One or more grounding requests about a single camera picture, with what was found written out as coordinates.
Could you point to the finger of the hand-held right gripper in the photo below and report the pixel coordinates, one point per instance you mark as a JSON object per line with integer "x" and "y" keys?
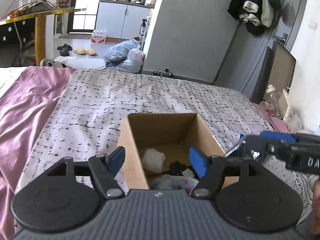
{"x": 257, "y": 143}
{"x": 277, "y": 136}

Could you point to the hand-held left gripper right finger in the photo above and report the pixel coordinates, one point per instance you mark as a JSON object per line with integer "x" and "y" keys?
{"x": 198, "y": 162}

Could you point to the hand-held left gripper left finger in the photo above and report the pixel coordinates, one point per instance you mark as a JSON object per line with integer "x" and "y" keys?
{"x": 117, "y": 160}

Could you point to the blue tissue packet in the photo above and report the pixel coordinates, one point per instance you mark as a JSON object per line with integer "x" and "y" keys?
{"x": 240, "y": 152}

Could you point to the white soft wad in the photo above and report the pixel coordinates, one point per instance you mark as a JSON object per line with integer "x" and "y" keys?
{"x": 153, "y": 161}

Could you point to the brown cardboard box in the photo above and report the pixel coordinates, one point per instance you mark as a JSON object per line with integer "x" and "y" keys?
{"x": 160, "y": 132}

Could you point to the pink cloth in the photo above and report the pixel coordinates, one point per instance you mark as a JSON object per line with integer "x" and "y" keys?
{"x": 271, "y": 120}

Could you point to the crumpled white bag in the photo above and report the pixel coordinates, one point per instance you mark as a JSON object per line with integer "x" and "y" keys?
{"x": 295, "y": 122}

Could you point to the clear plastic bottle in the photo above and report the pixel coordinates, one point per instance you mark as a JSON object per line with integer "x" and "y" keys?
{"x": 272, "y": 100}

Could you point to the brown headboard panel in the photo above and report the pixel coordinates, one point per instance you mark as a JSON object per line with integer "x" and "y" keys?
{"x": 282, "y": 72}

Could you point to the black-patterned white bedsheet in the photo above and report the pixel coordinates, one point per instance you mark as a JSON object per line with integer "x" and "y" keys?
{"x": 125, "y": 92}

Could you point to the grey door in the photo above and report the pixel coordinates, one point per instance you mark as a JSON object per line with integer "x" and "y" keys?
{"x": 237, "y": 55}

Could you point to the pale blue plastic bag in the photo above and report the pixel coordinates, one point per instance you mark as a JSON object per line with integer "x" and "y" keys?
{"x": 130, "y": 68}

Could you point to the black metal gadget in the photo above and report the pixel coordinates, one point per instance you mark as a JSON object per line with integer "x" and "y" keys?
{"x": 163, "y": 73}

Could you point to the pink satin quilt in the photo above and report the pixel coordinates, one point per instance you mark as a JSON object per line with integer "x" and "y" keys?
{"x": 27, "y": 110}

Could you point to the white floor mat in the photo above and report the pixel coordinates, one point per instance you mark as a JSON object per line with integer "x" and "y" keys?
{"x": 82, "y": 63}

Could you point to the white plastic bag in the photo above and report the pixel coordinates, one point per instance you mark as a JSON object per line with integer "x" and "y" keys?
{"x": 137, "y": 57}

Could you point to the blue-grey garbage bag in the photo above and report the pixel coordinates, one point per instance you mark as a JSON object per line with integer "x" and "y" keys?
{"x": 120, "y": 51}

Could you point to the yellow slipper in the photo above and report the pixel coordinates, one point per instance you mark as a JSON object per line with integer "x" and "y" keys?
{"x": 91, "y": 52}
{"x": 80, "y": 51}

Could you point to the black slipper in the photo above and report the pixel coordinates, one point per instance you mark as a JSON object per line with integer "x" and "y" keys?
{"x": 65, "y": 47}
{"x": 64, "y": 53}

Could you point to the pink pack of bottles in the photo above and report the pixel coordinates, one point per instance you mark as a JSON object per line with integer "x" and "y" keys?
{"x": 99, "y": 37}

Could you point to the hanging clothes on door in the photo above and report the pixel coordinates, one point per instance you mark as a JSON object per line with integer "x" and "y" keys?
{"x": 257, "y": 7}

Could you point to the black spray bottle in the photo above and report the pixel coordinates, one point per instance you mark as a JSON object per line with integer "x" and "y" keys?
{"x": 143, "y": 27}

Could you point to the white kitchen cabinet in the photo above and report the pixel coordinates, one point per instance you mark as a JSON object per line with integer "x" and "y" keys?
{"x": 122, "y": 20}

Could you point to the round yellow table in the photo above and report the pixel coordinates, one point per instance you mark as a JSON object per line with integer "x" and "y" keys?
{"x": 40, "y": 30}

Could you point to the black-framed glass door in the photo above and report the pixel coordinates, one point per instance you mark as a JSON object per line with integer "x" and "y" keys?
{"x": 86, "y": 7}

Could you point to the black cabinet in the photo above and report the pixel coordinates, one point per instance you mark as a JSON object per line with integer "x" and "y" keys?
{"x": 10, "y": 37}

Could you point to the brown woven basket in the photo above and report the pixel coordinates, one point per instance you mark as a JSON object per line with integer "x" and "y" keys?
{"x": 37, "y": 7}

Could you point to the white wall switch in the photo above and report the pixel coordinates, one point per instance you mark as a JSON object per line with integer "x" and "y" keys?
{"x": 313, "y": 24}

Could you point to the metal chair frame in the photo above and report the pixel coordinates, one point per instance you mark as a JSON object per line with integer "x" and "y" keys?
{"x": 48, "y": 62}

